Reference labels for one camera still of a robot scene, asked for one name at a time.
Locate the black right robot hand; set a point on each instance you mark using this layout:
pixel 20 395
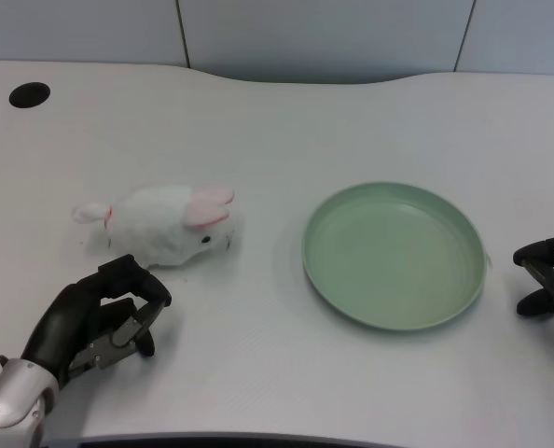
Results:
pixel 551 275

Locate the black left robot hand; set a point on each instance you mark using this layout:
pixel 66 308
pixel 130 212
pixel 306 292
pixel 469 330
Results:
pixel 58 322

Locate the white plush rabbit doll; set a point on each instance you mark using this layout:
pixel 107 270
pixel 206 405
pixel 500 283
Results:
pixel 165 224

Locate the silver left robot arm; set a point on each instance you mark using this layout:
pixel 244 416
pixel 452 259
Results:
pixel 11 401

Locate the green round plate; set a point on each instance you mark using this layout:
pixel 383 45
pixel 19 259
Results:
pixel 393 256

